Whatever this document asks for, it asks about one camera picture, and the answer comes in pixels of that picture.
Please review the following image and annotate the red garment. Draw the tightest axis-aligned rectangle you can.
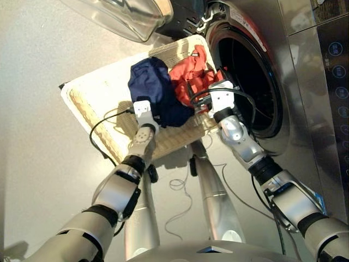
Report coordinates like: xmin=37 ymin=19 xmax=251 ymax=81
xmin=169 ymin=45 xmax=227 ymax=109

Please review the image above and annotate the navy blue garment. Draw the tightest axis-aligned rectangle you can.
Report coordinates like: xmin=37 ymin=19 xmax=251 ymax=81
xmin=128 ymin=56 xmax=195 ymax=128

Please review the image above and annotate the pale woven basket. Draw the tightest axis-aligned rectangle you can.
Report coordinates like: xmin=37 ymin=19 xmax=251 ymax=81
xmin=60 ymin=34 xmax=219 ymax=164

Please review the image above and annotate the grey washing machine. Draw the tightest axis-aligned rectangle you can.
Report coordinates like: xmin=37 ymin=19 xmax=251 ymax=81
xmin=201 ymin=0 xmax=349 ymax=246

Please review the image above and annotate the round glass washing machine door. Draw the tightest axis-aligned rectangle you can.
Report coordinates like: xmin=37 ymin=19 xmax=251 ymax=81
xmin=59 ymin=0 xmax=210 ymax=43

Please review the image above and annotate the silver door hinge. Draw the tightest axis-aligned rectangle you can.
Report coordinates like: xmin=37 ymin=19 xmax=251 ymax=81
xmin=196 ymin=4 xmax=222 ymax=31

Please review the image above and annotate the white red warning label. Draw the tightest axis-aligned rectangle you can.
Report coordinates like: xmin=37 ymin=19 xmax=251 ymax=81
xmin=228 ymin=4 xmax=268 ymax=52

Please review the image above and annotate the silver robot leg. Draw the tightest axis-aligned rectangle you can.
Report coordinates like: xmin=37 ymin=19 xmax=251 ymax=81
xmin=124 ymin=163 xmax=161 ymax=260
xmin=190 ymin=141 xmax=246 ymax=243

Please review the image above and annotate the silver robot torso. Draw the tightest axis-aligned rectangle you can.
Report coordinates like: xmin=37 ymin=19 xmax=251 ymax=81
xmin=128 ymin=240 xmax=300 ymax=262

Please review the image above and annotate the dark touch control panel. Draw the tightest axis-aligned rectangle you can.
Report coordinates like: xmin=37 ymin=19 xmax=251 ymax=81
xmin=317 ymin=20 xmax=349 ymax=197

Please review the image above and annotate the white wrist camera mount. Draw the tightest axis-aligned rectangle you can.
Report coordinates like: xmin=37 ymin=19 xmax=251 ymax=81
xmin=133 ymin=100 xmax=161 ymax=129
xmin=208 ymin=81 xmax=237 ymax=113

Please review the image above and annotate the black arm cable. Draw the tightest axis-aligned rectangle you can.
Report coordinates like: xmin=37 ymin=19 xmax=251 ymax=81
xmin=89 ymin=108 xmax=136 ymax=167
xmin=189 ymin=87 xmax=287 ymax=256

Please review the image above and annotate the thin grey floor wire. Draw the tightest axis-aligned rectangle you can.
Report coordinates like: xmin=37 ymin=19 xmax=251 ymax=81
xmin=164 ymin=133 xmax=276 ymax=241

